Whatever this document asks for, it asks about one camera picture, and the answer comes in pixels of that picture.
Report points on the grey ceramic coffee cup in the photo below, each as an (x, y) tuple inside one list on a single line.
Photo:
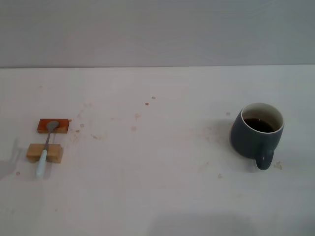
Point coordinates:
[(246, 142)]

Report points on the reddish brown wooden block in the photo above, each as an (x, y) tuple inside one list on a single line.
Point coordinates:
[(62, 125)]

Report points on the light notched wooden block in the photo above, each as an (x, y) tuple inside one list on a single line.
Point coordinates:
[(55, 153)]

